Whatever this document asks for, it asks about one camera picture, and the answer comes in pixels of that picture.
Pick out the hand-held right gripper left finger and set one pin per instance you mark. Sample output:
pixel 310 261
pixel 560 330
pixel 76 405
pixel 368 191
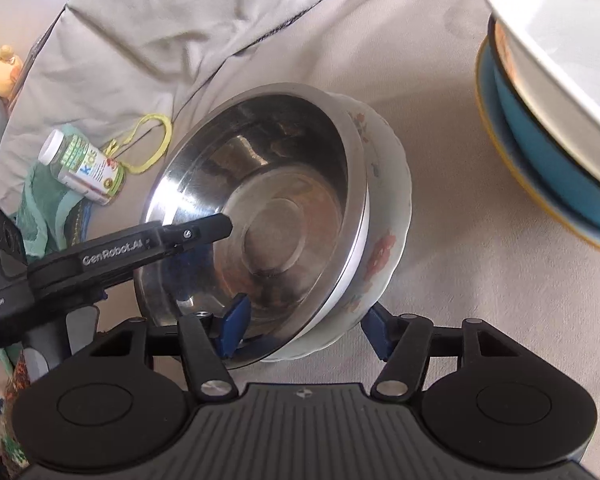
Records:
pixel 236 322

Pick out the yellow duck plush toy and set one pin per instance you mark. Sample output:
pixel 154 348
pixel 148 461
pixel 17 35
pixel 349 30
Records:
pixel 2 70

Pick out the deep white bowl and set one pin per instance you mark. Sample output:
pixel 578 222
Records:
pixel 555 20

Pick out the green cloth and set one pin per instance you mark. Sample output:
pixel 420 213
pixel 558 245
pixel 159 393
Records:
pixel 45 200

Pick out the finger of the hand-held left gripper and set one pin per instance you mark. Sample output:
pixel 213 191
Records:
pixel 200 232

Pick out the blue bowl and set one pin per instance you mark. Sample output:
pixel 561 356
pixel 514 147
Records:
pixel 555 160

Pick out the clear bottle with white cap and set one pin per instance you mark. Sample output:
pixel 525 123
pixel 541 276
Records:
pixel 80 165

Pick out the white bowl with yellow rim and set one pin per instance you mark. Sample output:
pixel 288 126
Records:
pixel 491 105

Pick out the beige sofa cover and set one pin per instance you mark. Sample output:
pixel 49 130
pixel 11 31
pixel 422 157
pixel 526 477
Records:
pixel 230 20

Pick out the floral white bowl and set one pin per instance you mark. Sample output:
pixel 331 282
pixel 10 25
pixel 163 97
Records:
pixel 385 200

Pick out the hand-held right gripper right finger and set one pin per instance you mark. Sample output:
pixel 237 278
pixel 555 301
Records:
pixel 377 332

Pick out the stainless steel bowl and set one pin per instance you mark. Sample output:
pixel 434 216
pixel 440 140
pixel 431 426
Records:
pixel 280 200

